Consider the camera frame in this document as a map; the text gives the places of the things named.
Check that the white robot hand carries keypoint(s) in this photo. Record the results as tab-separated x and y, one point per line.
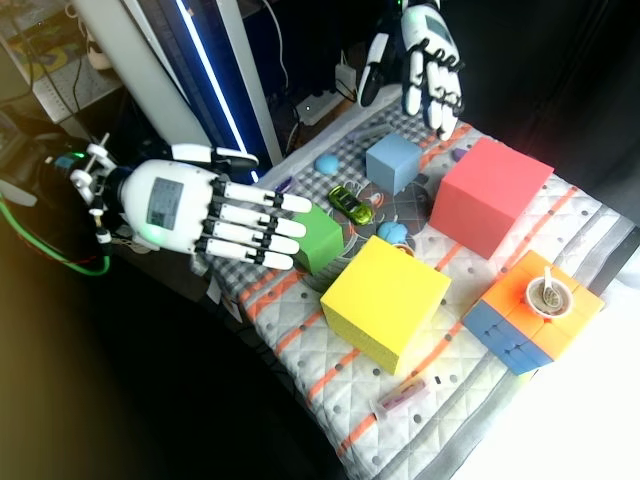
160	200
430	30

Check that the white plug adapter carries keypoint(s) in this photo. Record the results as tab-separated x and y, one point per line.
346	77

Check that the white pillar with light strip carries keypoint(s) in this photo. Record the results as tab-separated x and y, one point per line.
160	75

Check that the purple pen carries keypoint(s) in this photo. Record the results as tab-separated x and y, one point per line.
284	183

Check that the small purple toy piece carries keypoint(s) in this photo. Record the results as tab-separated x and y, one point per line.
460	153

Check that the white power strip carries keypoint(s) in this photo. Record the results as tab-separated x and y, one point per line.
320	107

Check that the blue cube block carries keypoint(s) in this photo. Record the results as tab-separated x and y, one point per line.
392	162

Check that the green cube block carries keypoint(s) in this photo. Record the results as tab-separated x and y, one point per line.
320	235

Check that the blue toy blob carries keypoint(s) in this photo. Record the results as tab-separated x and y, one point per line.
391	231
326	164

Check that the red cube block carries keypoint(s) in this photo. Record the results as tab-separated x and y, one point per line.
480	200

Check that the green toy car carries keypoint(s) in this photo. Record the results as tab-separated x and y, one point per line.
350	202

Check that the small orange-rimmed toy dish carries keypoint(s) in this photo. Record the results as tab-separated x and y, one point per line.
405	248

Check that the yellow cube block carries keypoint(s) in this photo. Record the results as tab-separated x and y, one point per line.
385	300

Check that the small white toy spoon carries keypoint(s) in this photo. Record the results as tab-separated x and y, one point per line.
548	280

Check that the small toy bowl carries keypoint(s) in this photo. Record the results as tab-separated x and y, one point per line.
547	302

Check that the multicolour puzzle cube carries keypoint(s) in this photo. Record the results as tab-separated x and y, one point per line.
510	325

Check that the grey quilt with print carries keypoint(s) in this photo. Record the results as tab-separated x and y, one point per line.
450	410

